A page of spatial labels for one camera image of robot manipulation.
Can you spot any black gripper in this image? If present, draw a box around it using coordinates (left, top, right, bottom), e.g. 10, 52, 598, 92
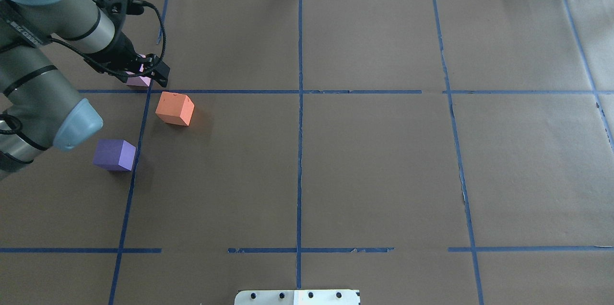
85, 32, 170, 87

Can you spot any pink foam block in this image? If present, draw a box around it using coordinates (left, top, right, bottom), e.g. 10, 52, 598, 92
126, 54, 152, 87

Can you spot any orange foam block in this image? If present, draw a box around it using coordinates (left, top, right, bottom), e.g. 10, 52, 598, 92
155, 92, 195, 126

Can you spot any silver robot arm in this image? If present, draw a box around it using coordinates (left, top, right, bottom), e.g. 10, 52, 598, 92
0, 0, 170, 179

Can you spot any purple foam block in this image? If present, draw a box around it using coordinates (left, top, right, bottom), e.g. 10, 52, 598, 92
93, 139, 136, 172

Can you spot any brown paper table cover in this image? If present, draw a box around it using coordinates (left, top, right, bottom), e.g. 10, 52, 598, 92
1, 0, 613, 305

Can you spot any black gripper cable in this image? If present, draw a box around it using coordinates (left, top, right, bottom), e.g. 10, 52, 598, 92
48, 2, 166, 78

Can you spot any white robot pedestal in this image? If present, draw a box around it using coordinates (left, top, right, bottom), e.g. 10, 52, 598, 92
234, 289, 361, 305

